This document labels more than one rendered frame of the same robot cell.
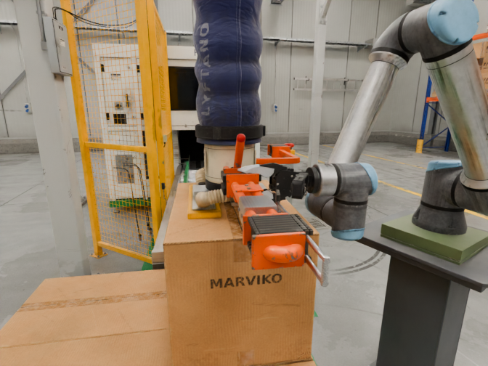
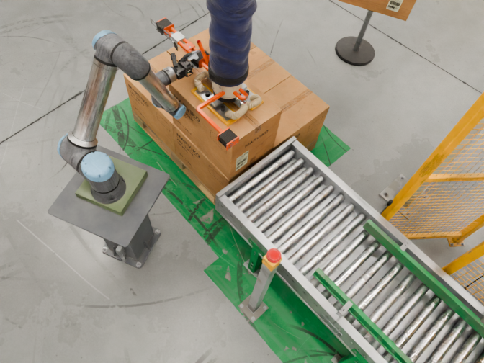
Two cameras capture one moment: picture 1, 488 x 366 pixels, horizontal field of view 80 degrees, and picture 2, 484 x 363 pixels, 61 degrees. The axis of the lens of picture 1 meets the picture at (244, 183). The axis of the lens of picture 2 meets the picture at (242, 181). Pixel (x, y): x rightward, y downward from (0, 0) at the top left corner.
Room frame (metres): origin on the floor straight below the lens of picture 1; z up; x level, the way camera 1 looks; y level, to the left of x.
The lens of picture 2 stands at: (2.38, -0.89, 2.85)
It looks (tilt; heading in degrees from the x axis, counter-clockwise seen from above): 60 degrees down; 140
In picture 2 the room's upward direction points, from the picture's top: 8 degrees clockwise
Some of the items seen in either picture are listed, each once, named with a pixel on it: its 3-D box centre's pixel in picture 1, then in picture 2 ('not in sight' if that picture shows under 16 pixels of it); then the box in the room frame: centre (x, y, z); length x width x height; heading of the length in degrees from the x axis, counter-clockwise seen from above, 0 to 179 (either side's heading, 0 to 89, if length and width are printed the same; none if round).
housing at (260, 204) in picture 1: (256, 211); (178, 39); (0.54, -0.03, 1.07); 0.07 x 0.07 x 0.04; 9
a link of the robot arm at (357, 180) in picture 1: (350, 180); (157, 82); (0.79, -0.30, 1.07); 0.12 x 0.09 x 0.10; 99
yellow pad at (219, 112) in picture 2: not in sight; (214, 102); (1.01, -0.04, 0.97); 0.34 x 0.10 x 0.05; 9
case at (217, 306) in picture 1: (232, 253); (223, 117); (0.98, 0.04, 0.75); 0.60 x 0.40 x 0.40; 9
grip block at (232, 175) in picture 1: (240, 181); (200, 57); (0.75, 0.01, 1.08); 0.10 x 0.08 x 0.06; 99
